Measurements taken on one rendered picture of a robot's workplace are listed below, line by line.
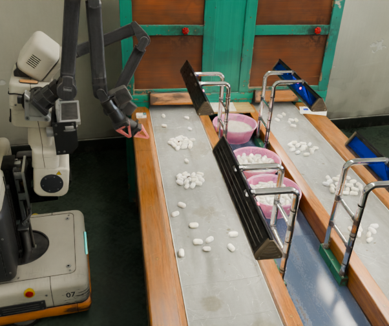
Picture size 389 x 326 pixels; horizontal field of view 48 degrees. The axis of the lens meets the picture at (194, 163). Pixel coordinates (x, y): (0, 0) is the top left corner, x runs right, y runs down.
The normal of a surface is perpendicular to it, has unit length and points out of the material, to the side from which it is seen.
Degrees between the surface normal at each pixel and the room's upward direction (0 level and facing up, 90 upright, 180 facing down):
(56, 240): 0
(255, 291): 0
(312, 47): 90
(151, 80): 90
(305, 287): 0
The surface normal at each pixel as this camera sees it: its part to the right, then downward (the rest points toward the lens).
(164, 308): 0.04, -0.86
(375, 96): 0.26, 0.50
